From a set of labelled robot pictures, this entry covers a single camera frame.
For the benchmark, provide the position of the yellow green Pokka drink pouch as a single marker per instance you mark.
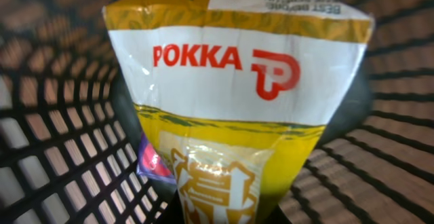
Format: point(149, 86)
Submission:
point(235, 94)

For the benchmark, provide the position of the purple pad package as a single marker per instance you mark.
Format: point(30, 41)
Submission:
point(150, 163)

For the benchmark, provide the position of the grey plastic shopping basket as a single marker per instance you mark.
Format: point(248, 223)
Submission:
point(70, 135)

